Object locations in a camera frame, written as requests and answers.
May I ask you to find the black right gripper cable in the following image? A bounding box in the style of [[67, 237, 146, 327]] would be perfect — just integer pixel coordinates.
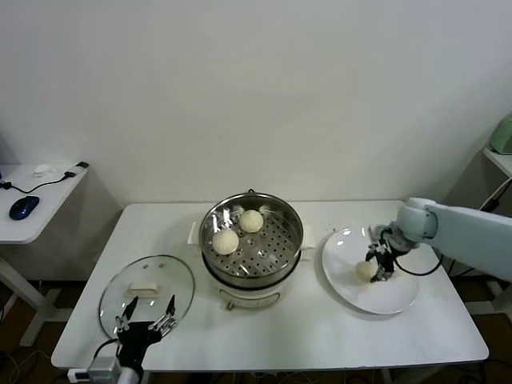
[[394, 247, 444, 277]]

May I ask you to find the white crumpled tissue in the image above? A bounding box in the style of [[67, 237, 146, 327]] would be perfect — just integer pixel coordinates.
[[32, 162, 57, 178]]

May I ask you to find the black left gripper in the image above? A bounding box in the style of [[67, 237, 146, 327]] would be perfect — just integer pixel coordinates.
[[114, 294, 178, 371]]

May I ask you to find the white round plate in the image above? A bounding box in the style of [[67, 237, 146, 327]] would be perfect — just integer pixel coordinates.
[[322, 226, 421, 315]]

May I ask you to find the glass lid with white handle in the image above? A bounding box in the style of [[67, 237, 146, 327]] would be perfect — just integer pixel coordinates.
[[98, 254, 196, 341]]

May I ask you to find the white steamed baozi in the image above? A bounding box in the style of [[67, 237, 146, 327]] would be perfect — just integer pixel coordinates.
[[238, 209, 264, 234], [212, 230, 241, 256], [354, 260, 379, 284]]

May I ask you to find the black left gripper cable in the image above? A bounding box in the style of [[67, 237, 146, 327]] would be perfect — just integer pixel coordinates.
[[92, 338, 123, 361]]

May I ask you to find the blue computer mouse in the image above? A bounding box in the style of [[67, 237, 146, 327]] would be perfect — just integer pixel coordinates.
[[9, 195, 41, 220]]

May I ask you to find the white electric cooker base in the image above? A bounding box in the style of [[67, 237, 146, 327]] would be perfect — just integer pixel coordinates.
[[187, 223, 317, 311]]

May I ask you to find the white side shelf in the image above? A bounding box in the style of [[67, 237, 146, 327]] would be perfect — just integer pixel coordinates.
[[482, 146, 512, 179]]

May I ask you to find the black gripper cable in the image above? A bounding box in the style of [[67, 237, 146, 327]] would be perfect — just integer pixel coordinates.
[[92, 338, 123, 361], [394, 247, 444, 277]]

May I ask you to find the white side desk beige panel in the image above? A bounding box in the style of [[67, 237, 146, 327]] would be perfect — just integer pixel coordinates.
[[0, 162, 121, 347]]

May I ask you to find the black cable with adapter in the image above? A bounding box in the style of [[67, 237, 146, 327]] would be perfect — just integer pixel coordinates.
[[0, 161, 90, 194]]

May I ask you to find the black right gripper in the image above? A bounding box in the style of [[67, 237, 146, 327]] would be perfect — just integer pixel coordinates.
[[364, 235, 402, 283]]

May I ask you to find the stainless steel steamer basket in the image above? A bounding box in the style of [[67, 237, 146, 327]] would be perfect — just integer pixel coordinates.
[[187, 193, 317, 281]]

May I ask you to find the thin white cable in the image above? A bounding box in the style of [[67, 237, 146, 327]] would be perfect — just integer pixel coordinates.
[[479, 182, 508, 211]]

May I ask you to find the pale green appliance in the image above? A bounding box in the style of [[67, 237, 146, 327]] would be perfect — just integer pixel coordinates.
[[490, 113, 512, 155]]

